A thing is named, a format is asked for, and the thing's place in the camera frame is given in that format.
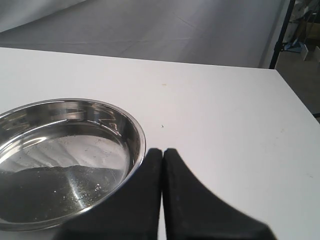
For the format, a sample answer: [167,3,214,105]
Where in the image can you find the round stainless steel dish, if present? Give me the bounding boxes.
[0,98,146,232]

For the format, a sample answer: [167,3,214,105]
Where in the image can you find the black metal stand pole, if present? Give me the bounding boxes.
[269,0,295,70]

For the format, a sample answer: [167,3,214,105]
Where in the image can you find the grey backdrop cloth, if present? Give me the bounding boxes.
[0,0,289,68]

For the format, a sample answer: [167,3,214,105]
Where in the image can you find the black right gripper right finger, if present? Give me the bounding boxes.
[162,148,276,240]

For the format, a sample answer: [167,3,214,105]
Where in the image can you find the white box on floor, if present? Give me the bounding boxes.
[300,44,320,64]

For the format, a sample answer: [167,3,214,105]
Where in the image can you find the blue object on floor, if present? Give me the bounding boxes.
[283,41,305,53]

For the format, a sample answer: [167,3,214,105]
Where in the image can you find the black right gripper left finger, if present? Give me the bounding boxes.
[55,148,162,240]

